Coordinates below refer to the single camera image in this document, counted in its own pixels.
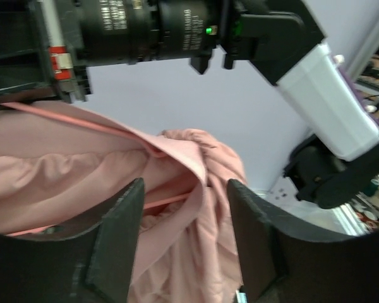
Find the pink skirt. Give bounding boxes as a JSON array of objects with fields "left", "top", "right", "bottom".
[{"left": 0, "top": 101, "right": 246, "bottom": 302}]

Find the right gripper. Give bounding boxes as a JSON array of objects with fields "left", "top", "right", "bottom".
[{"left": 0, "top": 1, "right": 91, "bottom": 106}]

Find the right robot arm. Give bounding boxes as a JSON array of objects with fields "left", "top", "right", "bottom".
[{"left": 0, "top": 1, "right": 379, "bottom": 209}]

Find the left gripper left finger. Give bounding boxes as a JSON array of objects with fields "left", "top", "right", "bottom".
[{"left": 0, "top": 178, "right": 145, "bottom": 303}]

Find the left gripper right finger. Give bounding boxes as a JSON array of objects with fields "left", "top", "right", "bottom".
[{"left": 227, "top": 179, "right": 379, "bottom": 302}]

